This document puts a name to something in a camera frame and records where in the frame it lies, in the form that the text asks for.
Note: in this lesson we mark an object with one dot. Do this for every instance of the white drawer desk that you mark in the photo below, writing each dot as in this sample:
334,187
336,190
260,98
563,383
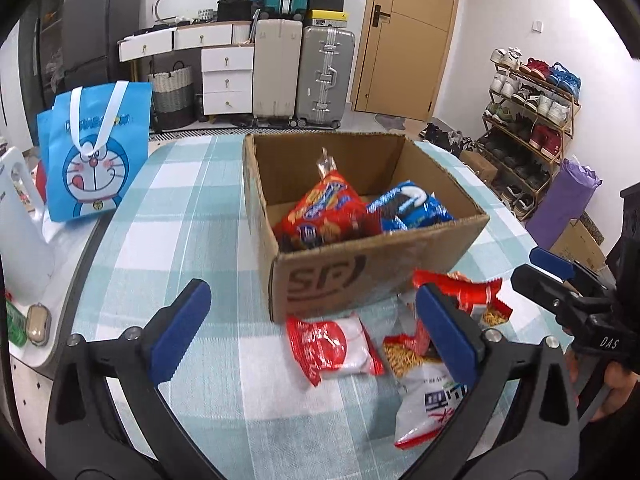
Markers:
226,66

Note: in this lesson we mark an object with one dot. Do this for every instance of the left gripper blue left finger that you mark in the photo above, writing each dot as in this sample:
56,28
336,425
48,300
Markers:
173,328

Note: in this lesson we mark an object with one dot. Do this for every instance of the oval mirror frame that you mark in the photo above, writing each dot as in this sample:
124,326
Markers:
163,11

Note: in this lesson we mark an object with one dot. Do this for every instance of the red cracker snack bag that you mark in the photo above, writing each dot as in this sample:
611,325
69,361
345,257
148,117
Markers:
331,212

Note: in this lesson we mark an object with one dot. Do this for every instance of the blue Oreo cookie pack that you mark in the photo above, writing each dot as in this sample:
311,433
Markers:
407,206

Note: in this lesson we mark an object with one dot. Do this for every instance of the woven laundry basket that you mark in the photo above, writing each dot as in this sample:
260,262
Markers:
173,97

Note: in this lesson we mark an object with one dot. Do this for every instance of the metal shoe rack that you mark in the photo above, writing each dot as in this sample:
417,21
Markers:
528,120

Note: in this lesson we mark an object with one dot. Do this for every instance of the purple rolled mat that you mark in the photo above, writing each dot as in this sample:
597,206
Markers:
566,199

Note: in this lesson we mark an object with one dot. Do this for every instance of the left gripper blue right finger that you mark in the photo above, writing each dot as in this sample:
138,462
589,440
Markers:
456,337

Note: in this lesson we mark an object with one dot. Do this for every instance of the red orange noodle snack bag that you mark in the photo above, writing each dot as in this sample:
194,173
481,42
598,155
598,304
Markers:
468,294

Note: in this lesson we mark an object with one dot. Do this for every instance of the checkered teal tablecloth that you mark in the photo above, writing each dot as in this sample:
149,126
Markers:
237,391

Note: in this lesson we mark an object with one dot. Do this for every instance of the small red white snack pack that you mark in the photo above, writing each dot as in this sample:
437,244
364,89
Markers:
333,348

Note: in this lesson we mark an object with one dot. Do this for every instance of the dark glass cabinet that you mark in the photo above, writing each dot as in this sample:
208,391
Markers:
40,59

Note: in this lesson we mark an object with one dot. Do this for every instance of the black refrigerator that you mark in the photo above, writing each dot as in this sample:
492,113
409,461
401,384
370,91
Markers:
91,30

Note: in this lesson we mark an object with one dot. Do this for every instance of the wooden door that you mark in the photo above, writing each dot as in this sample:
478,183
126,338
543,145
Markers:
403,50

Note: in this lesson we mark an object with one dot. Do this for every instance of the white red noodle snack bag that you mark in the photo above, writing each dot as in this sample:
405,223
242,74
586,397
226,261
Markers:
429,394

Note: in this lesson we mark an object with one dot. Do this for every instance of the person's right hand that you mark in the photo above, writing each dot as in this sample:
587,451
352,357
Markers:
599,391

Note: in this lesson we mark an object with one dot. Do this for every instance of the beige suitcase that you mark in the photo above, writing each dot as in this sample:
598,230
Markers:
276,62

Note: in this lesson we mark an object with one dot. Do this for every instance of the silver suitcase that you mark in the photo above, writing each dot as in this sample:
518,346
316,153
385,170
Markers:
323,76

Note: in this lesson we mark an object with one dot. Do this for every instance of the small cardboard box on floor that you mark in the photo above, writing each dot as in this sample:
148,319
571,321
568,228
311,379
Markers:
482,167

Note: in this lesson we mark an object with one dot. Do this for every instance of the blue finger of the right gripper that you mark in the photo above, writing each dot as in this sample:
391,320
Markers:
551,263

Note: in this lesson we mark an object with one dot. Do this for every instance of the brown cardboard SF box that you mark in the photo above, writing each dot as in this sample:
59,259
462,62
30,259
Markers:
280,168

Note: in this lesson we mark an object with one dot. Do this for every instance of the blue Doraemon tote bag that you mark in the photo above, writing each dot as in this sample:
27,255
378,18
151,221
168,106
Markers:
93,142

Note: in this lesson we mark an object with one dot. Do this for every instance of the yellow black shoe box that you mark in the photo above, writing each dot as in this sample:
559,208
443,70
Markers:
326,18

